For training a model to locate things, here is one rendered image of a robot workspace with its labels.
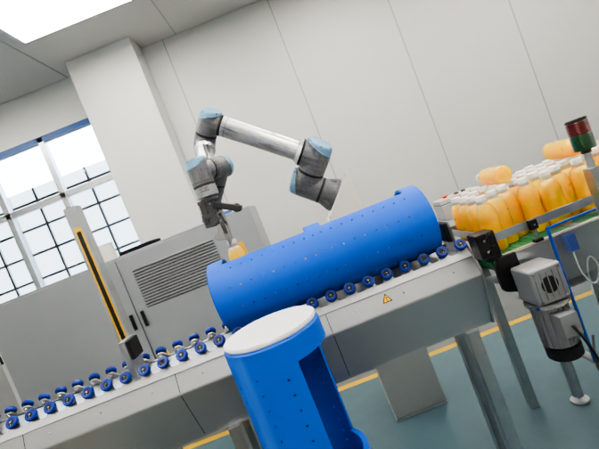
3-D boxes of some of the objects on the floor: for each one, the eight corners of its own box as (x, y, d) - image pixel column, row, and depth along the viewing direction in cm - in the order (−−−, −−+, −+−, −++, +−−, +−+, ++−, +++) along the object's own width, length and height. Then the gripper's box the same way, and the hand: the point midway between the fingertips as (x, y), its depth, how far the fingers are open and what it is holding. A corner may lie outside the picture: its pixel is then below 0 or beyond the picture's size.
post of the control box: (527, 404, 201) (456, 215, 196) (534, 402, 201) (463, 212, 196) (531, 409, 197) (460, 216, 192) (539, 405, 197) (468, 212, 192)
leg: (496, 452, 180) (446, 321, 177) (508, 447, 180) (458, 315, 177) (503, 460, 174) (451, 324, 171) (515, 455, 174) (464, 319, 171)
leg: (513, 473, 166) (460, 330, 163) (527, 467, 166) (473, 325, 163) (521, 482, 160) (466, 335, 157) (535, 477, 160) (480, 330, 157)
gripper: (200, 202, 173) (218, 248, 174) (193, 201, 162) (214, 252, 163) (219, 194, 173) (238, 241, 174) (214, 193, 162) (234, 244, 163)
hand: (232, 240), depth 168 cm, fingers closed on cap, 4 cm apart
